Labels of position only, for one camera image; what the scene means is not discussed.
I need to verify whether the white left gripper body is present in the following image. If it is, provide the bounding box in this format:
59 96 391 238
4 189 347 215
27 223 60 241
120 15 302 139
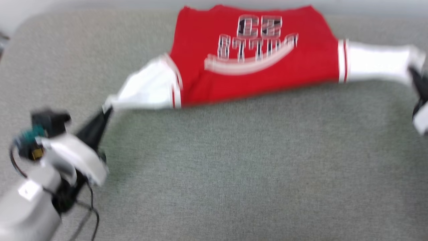
40 133 109 213

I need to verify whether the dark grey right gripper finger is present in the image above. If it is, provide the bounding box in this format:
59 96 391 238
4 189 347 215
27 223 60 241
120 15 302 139
415 67 428 101
409 67 424 101

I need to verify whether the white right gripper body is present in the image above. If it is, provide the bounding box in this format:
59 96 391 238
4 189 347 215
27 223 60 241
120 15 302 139
412 100 428 136

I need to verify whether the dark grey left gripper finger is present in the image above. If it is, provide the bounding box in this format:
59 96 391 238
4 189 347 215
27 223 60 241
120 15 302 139
87 108 112 152
76 107 112 143

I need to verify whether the red and white basketball jersey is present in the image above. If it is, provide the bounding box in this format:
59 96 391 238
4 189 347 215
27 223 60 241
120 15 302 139
102 4 427 111

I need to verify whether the grey fabric sofa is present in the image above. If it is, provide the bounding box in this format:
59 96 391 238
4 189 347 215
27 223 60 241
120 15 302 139
0 8 428 241

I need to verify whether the thin black cable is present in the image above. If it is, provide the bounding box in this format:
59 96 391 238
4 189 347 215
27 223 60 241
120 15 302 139
9 144 29 179
69 182 100 241

